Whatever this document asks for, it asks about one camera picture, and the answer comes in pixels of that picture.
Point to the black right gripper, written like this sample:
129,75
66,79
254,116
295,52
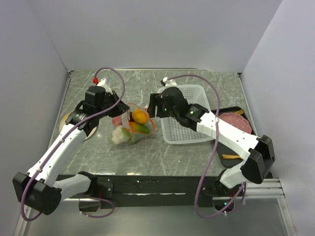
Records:
155,99

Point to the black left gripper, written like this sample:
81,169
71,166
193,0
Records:
119,109

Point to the orange lemon fruit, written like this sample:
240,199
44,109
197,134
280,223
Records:
139,116

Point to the red bell pepper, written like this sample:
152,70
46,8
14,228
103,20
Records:
117,121

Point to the green orange mango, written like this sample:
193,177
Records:
140,128

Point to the clear zip bag orange zipper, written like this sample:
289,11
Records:
127,119

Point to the white cauliflower toy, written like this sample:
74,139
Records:
120,135

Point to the watermelon slice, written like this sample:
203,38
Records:
134,137

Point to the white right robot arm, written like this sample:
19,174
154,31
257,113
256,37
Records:
257,153

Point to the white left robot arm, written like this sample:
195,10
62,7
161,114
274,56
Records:
39,188

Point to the white plastic basket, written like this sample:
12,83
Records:
173,132

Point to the pink plate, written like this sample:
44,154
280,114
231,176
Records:
237,121

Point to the black tray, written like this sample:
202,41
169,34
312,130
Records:
222,149

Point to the gold fork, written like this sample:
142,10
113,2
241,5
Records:
240,112

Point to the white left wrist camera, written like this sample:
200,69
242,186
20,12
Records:
104,82

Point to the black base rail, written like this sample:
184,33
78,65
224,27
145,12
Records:
154,191

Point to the aluminium frame rail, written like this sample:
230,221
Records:
269,188

